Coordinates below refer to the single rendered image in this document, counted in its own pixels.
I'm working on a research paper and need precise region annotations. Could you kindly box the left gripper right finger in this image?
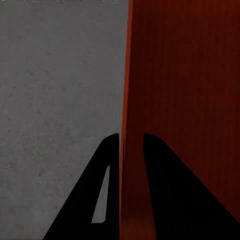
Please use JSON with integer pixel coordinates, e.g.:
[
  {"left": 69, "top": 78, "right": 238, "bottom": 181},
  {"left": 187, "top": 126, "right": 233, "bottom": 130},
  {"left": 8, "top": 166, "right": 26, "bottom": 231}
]
[{"left": 143, "top": 133, "right": 240, "bottom": 240}]

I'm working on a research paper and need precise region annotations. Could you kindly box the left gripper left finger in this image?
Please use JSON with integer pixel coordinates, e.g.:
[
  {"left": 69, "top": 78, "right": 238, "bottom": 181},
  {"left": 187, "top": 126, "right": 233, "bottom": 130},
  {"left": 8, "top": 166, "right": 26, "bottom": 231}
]
[{"left": 43, "top": 133, "right": 120, "bottom": 240}]

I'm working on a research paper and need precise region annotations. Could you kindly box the storage box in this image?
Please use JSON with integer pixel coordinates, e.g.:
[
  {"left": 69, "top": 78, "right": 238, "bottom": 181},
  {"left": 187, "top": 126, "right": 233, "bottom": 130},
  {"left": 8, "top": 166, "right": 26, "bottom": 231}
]
[{"left": 119, "top": 0, "right": 240, "bottom": 240}]

